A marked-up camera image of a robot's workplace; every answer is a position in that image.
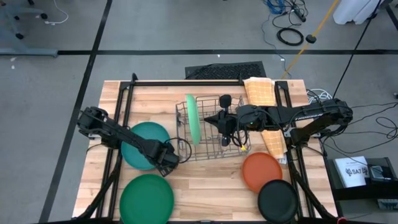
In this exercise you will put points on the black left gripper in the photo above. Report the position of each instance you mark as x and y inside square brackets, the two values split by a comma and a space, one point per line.
[164, 154]

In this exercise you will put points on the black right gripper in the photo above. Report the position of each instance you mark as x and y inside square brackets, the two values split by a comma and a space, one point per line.
[225, 123]

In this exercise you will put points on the light green plate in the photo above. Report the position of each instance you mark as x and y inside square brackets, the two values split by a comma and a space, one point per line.
[194, 121]

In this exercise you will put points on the dark green plate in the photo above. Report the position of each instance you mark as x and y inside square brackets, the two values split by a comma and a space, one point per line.
[146, 200]

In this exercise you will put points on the teal plate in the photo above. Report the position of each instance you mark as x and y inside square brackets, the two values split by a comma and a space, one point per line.
[149, 132]

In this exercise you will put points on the orange plate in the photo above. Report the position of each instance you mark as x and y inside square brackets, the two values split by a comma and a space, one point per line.
[259, 171]

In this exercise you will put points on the black plate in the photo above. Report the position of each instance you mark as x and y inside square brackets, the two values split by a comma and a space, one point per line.
[278, 202]

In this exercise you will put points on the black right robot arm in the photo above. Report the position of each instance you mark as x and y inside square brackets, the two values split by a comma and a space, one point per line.
[311, 116]

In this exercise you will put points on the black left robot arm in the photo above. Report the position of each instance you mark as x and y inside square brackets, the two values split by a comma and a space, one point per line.
[124, 137]

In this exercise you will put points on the yellow checked towel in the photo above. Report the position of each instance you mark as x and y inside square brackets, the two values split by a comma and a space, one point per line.
[259, 91]

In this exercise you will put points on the black power strip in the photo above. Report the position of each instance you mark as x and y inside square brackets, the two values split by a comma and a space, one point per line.
[300, 14]

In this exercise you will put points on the white printed booklet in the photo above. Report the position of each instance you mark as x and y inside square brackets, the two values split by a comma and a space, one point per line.
[353, 171]

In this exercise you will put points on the black side shelf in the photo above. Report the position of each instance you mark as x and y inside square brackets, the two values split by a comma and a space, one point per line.
[357, 194]

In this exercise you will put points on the black handheld device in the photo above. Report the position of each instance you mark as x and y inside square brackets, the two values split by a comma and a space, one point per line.
[379, 172]

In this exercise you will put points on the white bag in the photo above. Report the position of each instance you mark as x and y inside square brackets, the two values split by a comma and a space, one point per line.
[354, 11]

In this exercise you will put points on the grey desk foot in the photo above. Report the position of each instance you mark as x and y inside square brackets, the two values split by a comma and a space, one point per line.
[28, 52]

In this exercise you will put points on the grey keypad device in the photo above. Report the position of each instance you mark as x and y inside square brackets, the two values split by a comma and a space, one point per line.
[388, 204]

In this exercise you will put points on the office chair base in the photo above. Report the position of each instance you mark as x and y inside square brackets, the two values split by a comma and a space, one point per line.
[18, 17]

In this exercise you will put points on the black metal table frame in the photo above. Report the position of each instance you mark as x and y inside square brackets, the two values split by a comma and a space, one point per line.
[186, 83]

